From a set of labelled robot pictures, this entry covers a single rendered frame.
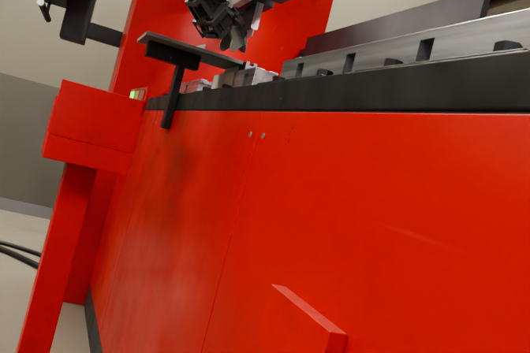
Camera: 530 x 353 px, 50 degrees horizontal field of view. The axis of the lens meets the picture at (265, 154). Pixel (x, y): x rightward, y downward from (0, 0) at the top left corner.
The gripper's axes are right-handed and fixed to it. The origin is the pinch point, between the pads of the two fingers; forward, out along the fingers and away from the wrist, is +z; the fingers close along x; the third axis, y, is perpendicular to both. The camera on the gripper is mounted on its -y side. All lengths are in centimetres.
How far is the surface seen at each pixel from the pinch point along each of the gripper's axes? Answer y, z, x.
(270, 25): -69, 55, -68
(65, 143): 51, -22, 5
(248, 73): 7.2, 2.1, 5.8
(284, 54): -64, 68, -63
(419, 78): 43, -41, 78
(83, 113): 45, -24, 6
